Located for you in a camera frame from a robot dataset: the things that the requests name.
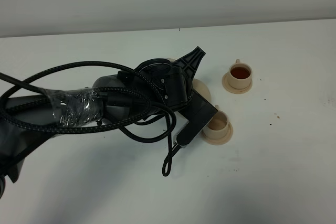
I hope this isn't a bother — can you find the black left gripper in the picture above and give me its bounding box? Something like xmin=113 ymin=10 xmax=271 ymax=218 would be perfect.
xmin=118 ymin=47 xmax=205 ymax=111

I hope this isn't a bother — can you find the beige ceramic teapot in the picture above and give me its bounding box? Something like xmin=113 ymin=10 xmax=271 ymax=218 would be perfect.
xmin=192 ymin=78 xmax=211 ymax=102

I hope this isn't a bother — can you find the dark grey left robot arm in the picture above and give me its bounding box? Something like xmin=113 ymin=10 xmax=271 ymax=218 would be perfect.
xmin=1 ymin=48 xmax=215 ymax=190

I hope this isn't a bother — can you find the beige teapot saucer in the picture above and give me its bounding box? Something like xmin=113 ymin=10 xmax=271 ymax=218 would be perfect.
xmin=165 ymin=58 xmax=177 ymax=62

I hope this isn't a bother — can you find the beige far cup saucer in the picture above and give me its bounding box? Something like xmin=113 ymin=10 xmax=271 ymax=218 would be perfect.
xmin=222 ymin=73 xmax=253 ymax=94

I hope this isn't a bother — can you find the beige cup saucer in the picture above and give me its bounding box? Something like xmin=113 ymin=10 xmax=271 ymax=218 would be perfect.
xmin=222 ymin=73 xmax=253 ymax=94
xmin=202 ymin=122 xmax=234 ymax=145

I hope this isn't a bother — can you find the beige far teacup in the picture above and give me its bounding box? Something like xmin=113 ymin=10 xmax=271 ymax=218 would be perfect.
xmin=227 ymin=59 xmax=252 ymax=90

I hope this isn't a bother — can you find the beige teacup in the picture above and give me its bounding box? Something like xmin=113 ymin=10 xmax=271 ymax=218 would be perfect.
xmin=227 ymin=59 xmax=252 ymax=90
xmin=203 ymin=105 xmax=229 ymax=140

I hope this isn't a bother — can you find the beige near teacup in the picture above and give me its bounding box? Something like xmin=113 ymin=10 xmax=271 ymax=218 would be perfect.
xmin=203 ymin=105 xmax=229 ymax=140

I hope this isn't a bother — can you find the beige near cup saucer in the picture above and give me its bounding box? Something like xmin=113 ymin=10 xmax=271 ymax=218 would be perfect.
xmin=202 ymin=122 xmax=234 ymax=145

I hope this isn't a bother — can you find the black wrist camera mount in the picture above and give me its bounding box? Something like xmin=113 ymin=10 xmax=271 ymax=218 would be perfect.
xmin=174 ymin=89 xmax=218 ymax=147

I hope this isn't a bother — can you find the black braided cable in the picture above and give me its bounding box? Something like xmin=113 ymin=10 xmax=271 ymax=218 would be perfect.
xmin=0 ymin=61 xmax=182 ymax=177

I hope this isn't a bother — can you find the black smooth cable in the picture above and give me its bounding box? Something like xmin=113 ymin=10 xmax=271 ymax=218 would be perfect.
xmin=0 ymin=60 xmax=178 ymax=145

